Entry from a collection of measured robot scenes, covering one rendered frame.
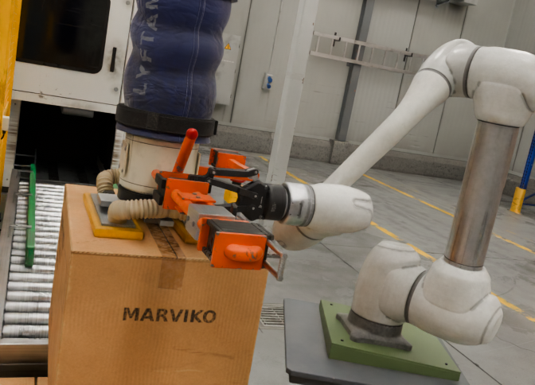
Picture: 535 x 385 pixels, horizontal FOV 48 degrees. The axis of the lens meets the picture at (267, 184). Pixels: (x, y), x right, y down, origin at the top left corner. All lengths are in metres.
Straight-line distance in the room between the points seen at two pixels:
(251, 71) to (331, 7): 1.89
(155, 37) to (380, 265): 0.85
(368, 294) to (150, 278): 0.71
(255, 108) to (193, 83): 9.80
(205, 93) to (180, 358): 0.57
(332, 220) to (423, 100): 0.42
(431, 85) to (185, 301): 0.78
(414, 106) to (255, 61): 9.62
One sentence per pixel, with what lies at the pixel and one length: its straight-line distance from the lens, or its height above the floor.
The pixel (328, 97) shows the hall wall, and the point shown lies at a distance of 11.63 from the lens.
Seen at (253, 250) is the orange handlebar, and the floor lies 1.22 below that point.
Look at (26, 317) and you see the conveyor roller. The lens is 2.17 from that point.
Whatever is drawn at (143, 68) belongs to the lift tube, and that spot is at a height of 1.42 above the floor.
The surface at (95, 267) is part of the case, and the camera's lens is 1.21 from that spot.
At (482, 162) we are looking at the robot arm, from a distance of 1.58.
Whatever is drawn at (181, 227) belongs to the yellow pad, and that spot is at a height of 1.09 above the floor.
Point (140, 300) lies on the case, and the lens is 1.24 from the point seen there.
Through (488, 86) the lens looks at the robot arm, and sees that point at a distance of 1.56.
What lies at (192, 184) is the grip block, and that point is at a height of 1.22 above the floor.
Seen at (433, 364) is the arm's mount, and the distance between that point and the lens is 1.75.
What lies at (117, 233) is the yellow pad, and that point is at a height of 1.08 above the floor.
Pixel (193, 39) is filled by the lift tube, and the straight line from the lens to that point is 1.33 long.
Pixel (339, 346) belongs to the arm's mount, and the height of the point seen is 0.79.
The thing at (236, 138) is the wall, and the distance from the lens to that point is 10.94.
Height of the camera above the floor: 1.46
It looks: 10 degrees down
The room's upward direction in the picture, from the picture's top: 11 degrees clockwise
